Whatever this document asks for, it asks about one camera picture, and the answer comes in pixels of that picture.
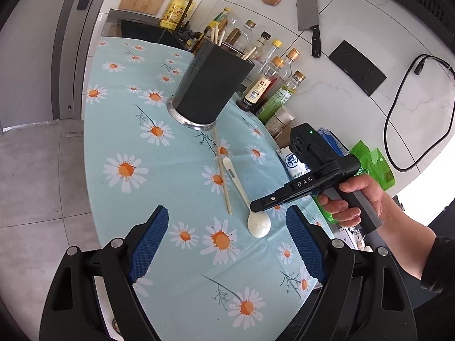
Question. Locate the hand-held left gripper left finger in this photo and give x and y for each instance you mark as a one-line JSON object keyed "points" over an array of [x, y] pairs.
{"points": [[151, 245]]}

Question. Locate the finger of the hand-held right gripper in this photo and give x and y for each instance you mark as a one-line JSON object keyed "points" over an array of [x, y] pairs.
{"points": [[272, 206], [268, 199]]}

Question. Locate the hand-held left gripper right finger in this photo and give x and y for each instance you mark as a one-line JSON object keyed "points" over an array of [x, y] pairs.
{"points": [[305, 245]]}

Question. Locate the plain cream spoon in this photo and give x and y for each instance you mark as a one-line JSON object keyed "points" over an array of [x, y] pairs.
{"points": [[258, 225]]}

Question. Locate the cream chopstick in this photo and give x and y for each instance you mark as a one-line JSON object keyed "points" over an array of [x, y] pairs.
{"points": [[248, 54], [224, 181], [214, 35], [221, 39]]}

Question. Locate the black utensil holder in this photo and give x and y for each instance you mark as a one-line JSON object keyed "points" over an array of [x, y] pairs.
{"points": [[209, 85]]}

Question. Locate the person's right forearm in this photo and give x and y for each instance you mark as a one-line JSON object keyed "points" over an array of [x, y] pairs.
{"points": [[408, 241]]}

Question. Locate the person's right hand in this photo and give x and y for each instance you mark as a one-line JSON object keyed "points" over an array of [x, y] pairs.
{"points": [[341, 209]]}

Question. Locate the white blue salt bag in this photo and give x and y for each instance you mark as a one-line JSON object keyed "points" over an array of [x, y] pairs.
{"points": [[293, 163]]}

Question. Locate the brown powder jar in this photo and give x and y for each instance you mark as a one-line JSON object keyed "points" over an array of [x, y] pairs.
{"points": [[283, 141]]}

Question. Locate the daisy print tablecloth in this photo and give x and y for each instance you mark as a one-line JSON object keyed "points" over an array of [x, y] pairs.
{"points": [[142, 191]]}

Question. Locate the green plastic bag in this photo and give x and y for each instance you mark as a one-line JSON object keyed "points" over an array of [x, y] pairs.
{"points": [[376, 163]]}

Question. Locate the white ribbed lid jar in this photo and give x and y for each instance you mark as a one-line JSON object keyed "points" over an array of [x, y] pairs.
{"points": [[280, 120]]}

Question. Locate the green label bottle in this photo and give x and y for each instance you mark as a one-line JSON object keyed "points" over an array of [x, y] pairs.
{"points": [[279, 101]]}

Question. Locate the red liquid bottle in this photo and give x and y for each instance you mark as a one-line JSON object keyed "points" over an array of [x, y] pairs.
{"points": [[280, 78]]}

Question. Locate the soy sauce bottle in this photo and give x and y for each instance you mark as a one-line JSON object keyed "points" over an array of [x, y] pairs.
{"points": [[257, 90]]}

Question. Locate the clear bottle yellow cap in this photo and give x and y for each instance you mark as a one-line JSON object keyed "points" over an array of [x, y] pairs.
{"points": [[275, 51]]}

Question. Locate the clear bottle dark cap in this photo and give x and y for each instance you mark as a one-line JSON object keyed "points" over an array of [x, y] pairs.
{"points": [[263, 44]]}

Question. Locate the clear bottle gold cap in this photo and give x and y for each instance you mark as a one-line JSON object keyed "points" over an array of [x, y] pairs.
{"points": [[248, 33]]}

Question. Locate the grey door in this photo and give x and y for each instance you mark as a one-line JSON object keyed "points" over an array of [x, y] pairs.
{"points": [[71, 60]]}

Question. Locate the black faucet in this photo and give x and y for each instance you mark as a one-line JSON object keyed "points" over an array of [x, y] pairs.
{"points": [[191, 3]]}

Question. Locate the yellow oil bottle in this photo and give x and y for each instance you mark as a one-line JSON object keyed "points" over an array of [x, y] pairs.
{"points": [[174, 12]]}

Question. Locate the kitchen sink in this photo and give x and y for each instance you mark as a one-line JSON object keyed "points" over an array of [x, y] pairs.
{"points": [[138, 28]]}

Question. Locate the black wall socket panel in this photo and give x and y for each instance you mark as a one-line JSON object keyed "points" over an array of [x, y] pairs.
{"points": [[355, 65]]}

